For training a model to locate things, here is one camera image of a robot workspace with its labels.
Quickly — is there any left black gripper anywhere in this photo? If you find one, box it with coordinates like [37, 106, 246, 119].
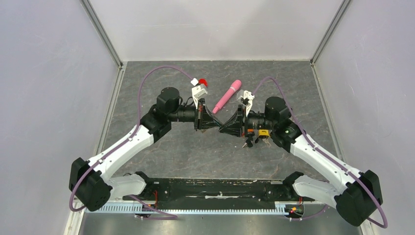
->
[168, 98, 222, 132]

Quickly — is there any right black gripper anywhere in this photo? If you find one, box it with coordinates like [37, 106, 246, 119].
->
[220, 104, 276, 138]

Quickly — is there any black-head key bunch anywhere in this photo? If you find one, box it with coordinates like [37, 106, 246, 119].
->
[242, 136, 253, 148]

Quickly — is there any yellow black padlock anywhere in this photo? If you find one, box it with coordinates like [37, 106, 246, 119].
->
[254, 129, 270, 143]

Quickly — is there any orange black padlock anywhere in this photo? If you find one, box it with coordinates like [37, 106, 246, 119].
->
[246, 129, 255, 137]

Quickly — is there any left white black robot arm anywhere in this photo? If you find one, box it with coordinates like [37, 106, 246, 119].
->
[69, 84, 219, 212]

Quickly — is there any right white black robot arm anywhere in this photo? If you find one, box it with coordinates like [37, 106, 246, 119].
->
[219, 96, 383, 227]

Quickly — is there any red plastic cap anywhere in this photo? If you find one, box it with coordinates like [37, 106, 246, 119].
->
[198, 78, 208, 87]

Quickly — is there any pink cylindrical wand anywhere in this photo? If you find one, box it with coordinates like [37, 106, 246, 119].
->
[212, 80, 242, 114]

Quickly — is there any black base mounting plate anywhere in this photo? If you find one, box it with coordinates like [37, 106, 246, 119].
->
[137, 178, 312, 202]

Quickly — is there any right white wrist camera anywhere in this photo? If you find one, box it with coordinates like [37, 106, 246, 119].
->
[236, 90, 254, 117]

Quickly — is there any white slotted cable duct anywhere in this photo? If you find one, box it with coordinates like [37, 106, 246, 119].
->
[95, 202, 304, 215]

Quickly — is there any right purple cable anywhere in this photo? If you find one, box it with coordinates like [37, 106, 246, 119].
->
[253, 76, 389, 229]

